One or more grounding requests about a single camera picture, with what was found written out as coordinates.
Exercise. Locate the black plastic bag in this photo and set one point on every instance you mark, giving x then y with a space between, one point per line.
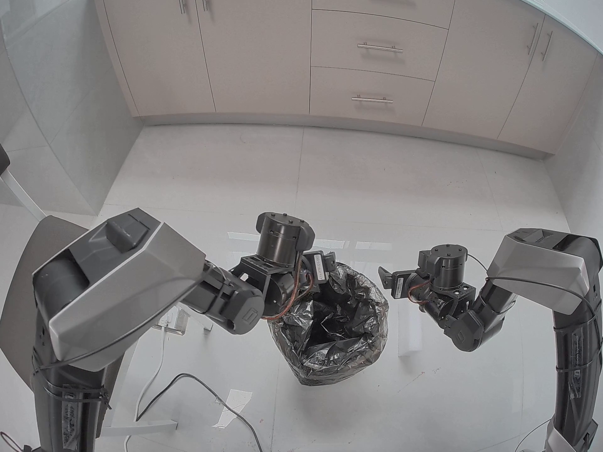
358 299

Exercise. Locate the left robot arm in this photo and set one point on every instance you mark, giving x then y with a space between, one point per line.
117 276

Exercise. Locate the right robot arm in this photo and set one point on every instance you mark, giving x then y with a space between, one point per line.
532 266

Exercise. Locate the beige cabinet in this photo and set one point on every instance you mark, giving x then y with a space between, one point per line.
264 54

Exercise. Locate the white foam block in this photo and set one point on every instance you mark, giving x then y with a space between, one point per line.
407 332

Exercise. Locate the dark grey white-legged chair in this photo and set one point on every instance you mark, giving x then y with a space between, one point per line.
28 252

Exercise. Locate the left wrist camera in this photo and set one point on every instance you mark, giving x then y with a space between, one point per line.
320 266

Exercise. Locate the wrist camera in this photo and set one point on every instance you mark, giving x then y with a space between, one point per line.
320 266
398 285

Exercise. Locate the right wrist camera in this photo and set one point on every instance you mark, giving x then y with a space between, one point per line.
398 285

